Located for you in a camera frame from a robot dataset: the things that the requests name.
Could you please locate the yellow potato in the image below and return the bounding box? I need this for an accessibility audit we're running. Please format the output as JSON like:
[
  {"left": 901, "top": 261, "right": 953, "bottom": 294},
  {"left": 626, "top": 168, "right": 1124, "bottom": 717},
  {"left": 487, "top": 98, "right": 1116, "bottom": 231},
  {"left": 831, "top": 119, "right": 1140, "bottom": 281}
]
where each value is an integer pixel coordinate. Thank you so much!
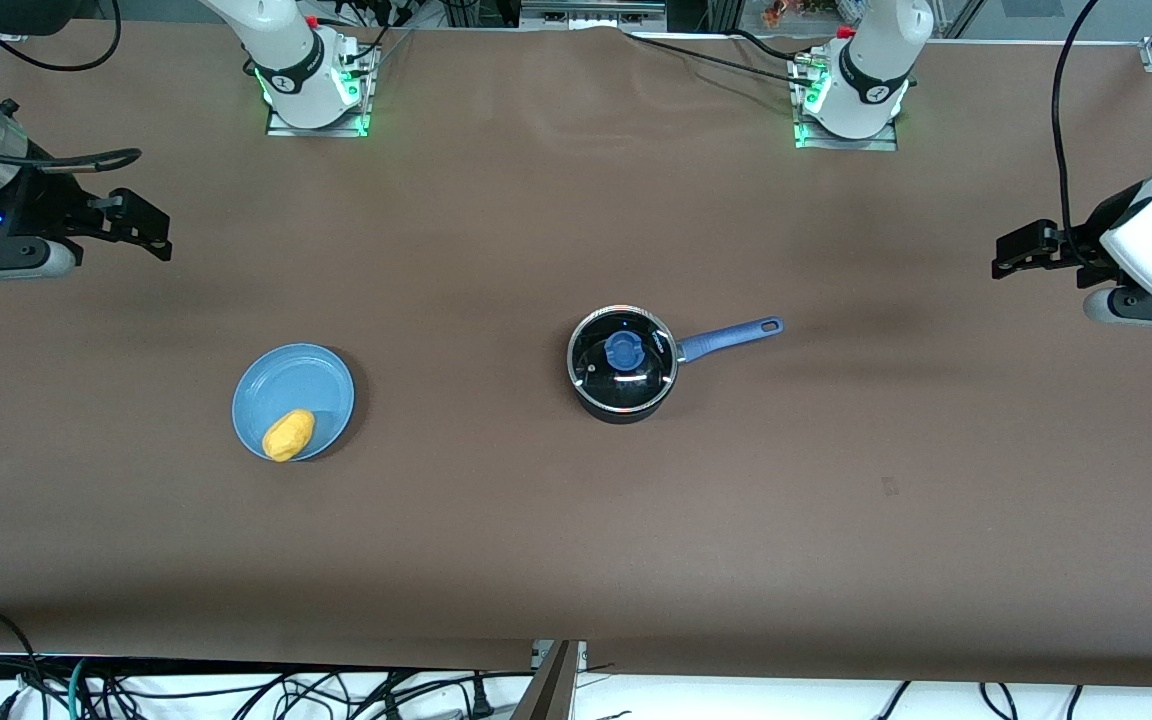
[{"left": 262, "top": 408, "right": 317, "bottom": 463}]

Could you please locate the glass lid with blue knob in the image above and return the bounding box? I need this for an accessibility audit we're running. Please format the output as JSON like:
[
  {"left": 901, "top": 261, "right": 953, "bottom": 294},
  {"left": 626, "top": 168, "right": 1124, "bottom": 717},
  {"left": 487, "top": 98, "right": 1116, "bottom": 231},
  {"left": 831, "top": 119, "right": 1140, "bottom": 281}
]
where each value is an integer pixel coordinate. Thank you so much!
[{"left": 568, "top": 306, "right": 680, "bottom": 413}]

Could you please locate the blue round plate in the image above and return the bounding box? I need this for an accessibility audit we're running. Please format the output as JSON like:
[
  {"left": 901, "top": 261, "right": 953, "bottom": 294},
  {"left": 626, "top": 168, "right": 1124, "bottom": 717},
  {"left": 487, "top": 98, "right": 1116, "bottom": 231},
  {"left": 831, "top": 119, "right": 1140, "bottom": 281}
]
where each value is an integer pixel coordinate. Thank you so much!
[{"left": 232, "top": 343, "right": 356, "bottom": 463}]

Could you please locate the brown table cover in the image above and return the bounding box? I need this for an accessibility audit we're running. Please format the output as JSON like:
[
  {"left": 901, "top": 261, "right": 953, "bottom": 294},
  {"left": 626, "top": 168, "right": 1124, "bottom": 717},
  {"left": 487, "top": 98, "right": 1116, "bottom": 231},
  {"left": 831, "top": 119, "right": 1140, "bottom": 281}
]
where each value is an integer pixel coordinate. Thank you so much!
[{"left": 0, "top": 20, "right": 1152, "bottom": 691}]

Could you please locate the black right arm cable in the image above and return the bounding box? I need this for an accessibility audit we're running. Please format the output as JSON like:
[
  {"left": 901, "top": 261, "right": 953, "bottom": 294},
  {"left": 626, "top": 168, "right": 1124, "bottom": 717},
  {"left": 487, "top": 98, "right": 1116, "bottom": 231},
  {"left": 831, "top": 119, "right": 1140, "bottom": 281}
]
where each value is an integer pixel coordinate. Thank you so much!
[{"left": 0, "top": 0, "right": 143, "bottom": 177}]

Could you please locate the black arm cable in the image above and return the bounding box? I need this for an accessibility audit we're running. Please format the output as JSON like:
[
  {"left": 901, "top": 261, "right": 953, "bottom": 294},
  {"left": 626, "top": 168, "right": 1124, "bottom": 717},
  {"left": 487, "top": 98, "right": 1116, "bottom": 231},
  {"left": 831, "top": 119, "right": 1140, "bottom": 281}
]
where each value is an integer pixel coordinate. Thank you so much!
[
  {"left": 0, "top": 0, "right": 143, "bottom": 177},
  {"left": 1051, "top": 0, "right": 1105, "bottom": 269}
]

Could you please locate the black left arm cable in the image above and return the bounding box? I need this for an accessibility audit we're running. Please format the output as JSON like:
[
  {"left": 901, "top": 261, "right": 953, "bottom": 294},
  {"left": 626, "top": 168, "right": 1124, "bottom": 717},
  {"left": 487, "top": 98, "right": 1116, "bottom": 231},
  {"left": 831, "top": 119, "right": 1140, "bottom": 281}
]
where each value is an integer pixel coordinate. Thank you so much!
[{"left": 1051, "top": 0, "right": 1105, "bottom": 269}]

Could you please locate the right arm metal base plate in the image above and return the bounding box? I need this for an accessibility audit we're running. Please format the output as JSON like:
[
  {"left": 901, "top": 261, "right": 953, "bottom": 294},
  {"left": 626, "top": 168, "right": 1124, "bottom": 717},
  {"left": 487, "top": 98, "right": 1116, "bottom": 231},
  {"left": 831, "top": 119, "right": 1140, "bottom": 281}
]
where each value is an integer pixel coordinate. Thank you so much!
[{"left": 266, "top": 40, "right": 374, "bottom": 138}]

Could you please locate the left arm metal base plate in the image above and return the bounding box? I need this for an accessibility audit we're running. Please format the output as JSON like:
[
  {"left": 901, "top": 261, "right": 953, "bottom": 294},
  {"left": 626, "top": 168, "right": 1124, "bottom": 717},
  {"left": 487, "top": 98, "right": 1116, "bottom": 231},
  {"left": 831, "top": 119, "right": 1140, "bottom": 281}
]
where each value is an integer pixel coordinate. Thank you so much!
[{"left": 794, "top": 55, "right": 899, "bottom": 153}]

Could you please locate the black pot with blue handle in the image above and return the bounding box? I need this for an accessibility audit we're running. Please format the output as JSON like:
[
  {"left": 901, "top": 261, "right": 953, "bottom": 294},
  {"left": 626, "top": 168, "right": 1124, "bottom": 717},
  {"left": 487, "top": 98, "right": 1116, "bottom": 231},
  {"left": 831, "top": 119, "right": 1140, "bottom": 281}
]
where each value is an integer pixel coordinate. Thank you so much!
[{"left": 567, "top": 305, "right": 785, "bottom": 425}]

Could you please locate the long black table cable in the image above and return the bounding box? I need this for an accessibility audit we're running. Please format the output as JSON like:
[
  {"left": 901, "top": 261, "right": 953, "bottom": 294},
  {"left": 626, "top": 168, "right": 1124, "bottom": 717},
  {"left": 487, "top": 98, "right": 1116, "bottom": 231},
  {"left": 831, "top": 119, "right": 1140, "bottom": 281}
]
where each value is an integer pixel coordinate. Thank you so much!
[{"left": 624, "top": 33, "right": 822, "bottom": 89}]

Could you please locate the green floor cable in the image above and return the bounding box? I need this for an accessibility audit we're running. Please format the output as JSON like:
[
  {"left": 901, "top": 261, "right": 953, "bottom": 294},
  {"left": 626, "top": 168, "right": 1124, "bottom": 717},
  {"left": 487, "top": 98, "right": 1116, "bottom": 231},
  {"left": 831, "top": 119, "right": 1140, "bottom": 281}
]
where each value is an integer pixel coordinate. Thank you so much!
[{"left": 68, "top": 658, "right": 99, "bottom": 720}]

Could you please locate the aluminium profile post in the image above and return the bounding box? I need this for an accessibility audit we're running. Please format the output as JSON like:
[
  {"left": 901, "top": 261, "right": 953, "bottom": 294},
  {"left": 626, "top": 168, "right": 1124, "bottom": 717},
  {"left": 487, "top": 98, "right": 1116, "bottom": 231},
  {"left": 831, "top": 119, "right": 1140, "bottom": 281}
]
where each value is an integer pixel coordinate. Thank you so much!
[{"left": 508, "top": 640, "right": 587, "bottom": 720}]

